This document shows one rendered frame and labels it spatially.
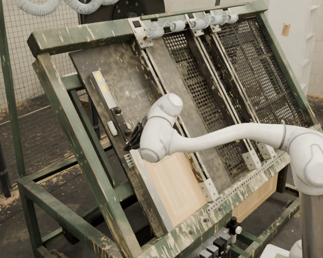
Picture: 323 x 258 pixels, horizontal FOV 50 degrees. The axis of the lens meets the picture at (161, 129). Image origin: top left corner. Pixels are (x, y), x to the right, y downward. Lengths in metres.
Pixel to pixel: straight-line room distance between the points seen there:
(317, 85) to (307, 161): 5.91
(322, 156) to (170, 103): 0.56
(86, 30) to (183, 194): 1.06
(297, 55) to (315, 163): 4.44
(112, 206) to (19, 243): 1.86
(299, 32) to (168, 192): 4.00
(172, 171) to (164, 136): 0.77
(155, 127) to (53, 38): 0.80
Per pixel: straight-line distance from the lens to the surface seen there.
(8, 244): 3.52
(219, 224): 2.17
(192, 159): 2.06
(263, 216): 3.55
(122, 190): 1.87
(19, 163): 2.67
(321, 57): 6.96
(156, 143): 1.24
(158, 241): 1.86
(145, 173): 1.87
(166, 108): 1.32
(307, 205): 1.34
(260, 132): 1.38
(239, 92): 2.59
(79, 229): 2.18
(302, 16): 5.49
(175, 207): 1.98
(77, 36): 1.91
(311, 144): 1.26
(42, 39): 1.82
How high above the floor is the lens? 2.15
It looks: 24 degrees down
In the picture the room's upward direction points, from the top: 2 degrees counter-clockwise
